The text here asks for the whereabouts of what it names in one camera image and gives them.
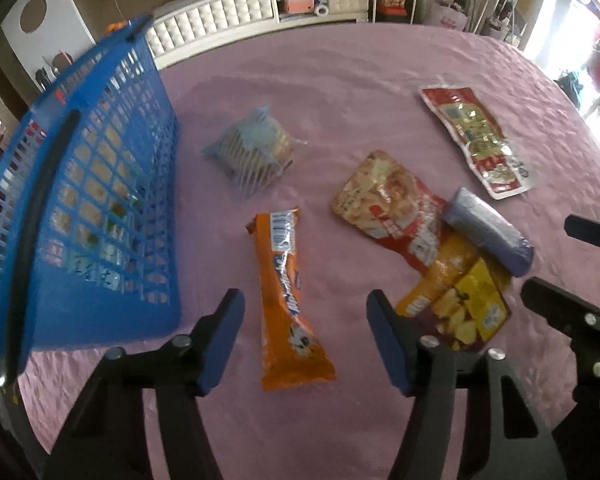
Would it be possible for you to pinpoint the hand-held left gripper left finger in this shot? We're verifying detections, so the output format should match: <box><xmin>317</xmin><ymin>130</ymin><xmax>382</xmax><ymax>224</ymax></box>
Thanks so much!
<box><xmin>44</xmin><ymin>288</ymin><xmax>246</xmax><ymax>480</ymax></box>

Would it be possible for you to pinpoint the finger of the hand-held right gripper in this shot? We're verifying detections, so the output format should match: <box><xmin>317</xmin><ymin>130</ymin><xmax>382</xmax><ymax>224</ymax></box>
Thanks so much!
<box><xmin>565</xmin><ymin>214</ymin><xmax>600</xmax><ymax>251</ymax></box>
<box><xmin>521</xmin><ymin>277</ymin><xmax>600</xmax><ymax>401</ymax></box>

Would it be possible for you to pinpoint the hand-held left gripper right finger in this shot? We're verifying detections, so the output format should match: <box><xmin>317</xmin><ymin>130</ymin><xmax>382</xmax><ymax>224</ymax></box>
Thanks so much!
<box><xmin>367</xmin><ymin>289</ymin><xmax>568</xmax><ymax>480</ymax></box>

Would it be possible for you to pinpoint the orange snack bar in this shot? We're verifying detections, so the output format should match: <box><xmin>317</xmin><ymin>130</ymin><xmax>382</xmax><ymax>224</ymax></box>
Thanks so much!
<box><xmin>245</xmin><ymin>206</ymin><xmax>337</xmax><ymax>392</ymax></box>

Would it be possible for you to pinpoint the purple chewing gum packet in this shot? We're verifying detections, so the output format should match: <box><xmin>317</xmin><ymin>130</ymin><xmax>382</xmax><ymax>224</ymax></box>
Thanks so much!
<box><xmin>441</xmin><ymin>186</ymin><xmax>536</xmax><ymax>278</ymax></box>

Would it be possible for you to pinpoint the blue plastic basket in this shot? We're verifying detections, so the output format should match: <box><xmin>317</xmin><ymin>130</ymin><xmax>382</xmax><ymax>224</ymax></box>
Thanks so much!
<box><xmin>0</xmin><ymin>16</ymin><xmax>183</xmax><ymax>386</ymax></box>

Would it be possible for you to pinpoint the red packet with pale label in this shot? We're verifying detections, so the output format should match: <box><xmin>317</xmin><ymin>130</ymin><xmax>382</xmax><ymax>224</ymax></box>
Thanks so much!
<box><xmin>420</xmin><ymin>85</ymin><xmax>537</xmax><ymax>201</ymax></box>

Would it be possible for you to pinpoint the pale blue biscuit packet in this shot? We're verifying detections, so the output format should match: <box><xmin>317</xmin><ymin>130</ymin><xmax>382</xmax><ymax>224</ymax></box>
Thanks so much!
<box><xmin>202</xmin><ymin>106</ymin><xmax>308</xmax><ymax>201</ymax></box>

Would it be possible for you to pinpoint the yellow purple chips packet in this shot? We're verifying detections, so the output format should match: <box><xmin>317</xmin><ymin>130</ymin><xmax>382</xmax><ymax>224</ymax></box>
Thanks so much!
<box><xmin>396</xmin><ymin>235</ymin><xmax>513</xmax><ymax>353</ymax></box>

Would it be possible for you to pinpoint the red and tan snack packet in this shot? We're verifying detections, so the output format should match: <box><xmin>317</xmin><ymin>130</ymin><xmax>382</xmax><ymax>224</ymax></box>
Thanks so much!
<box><xmin>330</xmin><ymin>150</ymin><xmax>453</xmax><ymax>278</ymax></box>

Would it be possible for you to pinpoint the pink white shopping bag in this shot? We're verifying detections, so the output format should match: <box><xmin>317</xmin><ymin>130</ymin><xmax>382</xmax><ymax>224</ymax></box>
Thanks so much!
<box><xmin>422</xmin><ymin>0</ymin><xmax>468</xmax><ymax>33</ymax></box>

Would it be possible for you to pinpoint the white tufted TV cabinet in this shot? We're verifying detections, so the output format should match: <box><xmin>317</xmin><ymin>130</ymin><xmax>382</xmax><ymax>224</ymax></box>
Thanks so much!
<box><xmin>145</xmin><ymin>0</ymin><xmax>371</xmax><ymax>71</ymax></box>

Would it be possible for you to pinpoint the orange box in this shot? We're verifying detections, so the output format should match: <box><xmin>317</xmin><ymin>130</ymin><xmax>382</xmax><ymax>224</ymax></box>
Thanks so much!
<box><xmin>279</xmin><ymin>0</ymin><xmax>315</xmax><ymax>16</ymax></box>

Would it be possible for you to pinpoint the round brown wall disc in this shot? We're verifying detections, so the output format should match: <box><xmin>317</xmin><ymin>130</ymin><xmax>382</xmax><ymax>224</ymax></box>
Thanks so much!
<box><xmin>19</xmin><ymin>0</ymin><xmax>48</xmax><ymax>35</ymax></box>

